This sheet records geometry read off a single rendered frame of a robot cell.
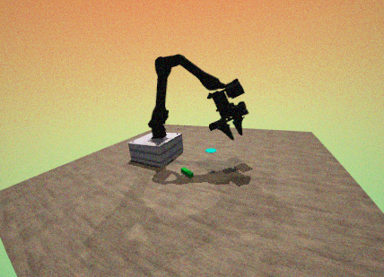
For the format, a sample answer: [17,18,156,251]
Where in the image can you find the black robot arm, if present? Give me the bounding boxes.
[148,54,247,139]

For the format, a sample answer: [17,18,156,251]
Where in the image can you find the green rectangular post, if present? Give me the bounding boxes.
[181,168,194,177]

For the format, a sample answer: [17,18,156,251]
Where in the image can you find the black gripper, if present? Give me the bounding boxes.
[209,101,249,140]

